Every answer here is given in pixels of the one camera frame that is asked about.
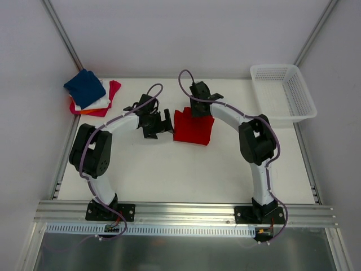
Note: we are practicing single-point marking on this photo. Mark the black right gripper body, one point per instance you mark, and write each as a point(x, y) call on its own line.
point(200, 106)

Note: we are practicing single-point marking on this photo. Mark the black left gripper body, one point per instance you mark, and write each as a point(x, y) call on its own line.
point(158, 124)

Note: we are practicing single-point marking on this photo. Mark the red t shirt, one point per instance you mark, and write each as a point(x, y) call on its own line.
point(189, 129)

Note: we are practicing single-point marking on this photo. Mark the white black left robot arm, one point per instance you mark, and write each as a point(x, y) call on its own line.
point(91, 150)

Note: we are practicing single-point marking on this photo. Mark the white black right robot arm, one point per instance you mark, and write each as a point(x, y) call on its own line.
point(257, 144)

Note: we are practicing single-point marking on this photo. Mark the folded white t shirt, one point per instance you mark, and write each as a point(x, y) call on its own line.
point(101, 103)

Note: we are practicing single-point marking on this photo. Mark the folded orange t shirt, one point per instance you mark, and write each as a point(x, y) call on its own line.
point(101, 112)

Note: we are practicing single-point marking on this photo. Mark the white perforated plastic basket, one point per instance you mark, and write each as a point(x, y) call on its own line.
point(282, 94)

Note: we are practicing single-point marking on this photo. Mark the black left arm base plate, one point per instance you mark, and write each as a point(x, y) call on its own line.
point(97, 212)

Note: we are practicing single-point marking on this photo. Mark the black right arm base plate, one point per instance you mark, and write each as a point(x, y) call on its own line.
point(245, 215)

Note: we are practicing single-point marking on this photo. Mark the aluminium extrusion mounting rail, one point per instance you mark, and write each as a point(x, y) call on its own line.
point(198, 214)

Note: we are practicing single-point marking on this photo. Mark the right aluminium corner post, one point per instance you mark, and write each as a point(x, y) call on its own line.
point(318, 27)

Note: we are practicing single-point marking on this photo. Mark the aluminium corner post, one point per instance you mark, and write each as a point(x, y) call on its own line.
point(56, 21)
point(318, 27)

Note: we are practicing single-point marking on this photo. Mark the white slotted cable duct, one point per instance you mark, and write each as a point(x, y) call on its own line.
point(156, 230)

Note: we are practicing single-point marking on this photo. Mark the left aluminium corner post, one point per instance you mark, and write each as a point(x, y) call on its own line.
point(56, 21)

